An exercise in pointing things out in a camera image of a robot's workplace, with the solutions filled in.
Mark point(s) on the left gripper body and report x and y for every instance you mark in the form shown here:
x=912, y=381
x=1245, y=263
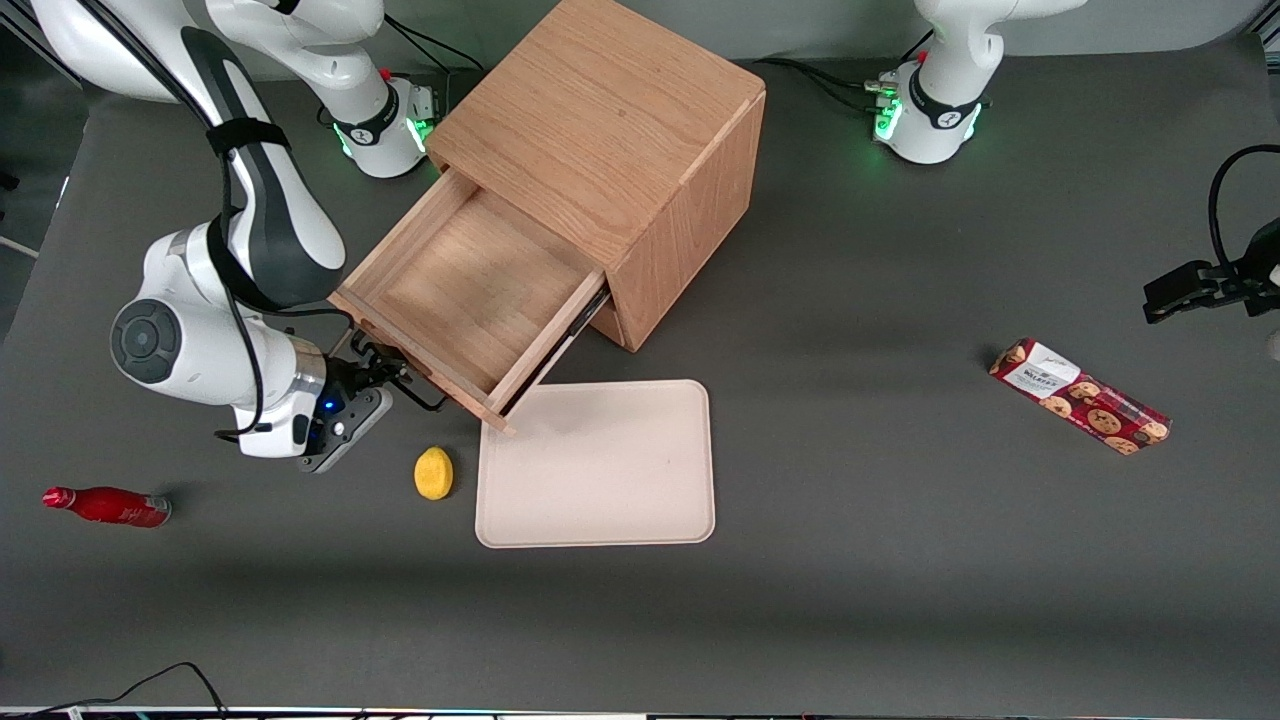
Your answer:
x=1232, y=277

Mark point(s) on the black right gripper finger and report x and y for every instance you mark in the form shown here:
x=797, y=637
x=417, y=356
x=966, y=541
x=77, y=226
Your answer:
x=366, y=356
x=394, y=376

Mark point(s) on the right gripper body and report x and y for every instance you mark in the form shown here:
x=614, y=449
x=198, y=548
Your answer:
x=349, y=381

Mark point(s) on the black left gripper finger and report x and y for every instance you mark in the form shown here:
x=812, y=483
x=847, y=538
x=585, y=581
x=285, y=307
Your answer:
x=1180, y=290

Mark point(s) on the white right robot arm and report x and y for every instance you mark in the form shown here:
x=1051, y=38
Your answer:
x=250, y=230

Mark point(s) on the wooden drawer cabinet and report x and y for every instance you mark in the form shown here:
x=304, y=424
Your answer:
x=620, y=110

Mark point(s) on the yellow lemon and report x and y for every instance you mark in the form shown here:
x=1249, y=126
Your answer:
x=433, y=473

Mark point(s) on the red cookie box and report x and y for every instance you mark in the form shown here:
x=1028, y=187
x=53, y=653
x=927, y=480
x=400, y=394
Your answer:
x=1080, y=396

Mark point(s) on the beige rectangular tray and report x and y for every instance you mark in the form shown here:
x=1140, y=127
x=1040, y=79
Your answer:
x=600, y=470

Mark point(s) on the red bottle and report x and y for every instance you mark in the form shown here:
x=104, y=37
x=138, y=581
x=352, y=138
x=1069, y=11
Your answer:
x=110, y=506

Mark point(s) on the aluminium frame profile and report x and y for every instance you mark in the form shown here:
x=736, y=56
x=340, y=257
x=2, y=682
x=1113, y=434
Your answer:
x=30, y=40

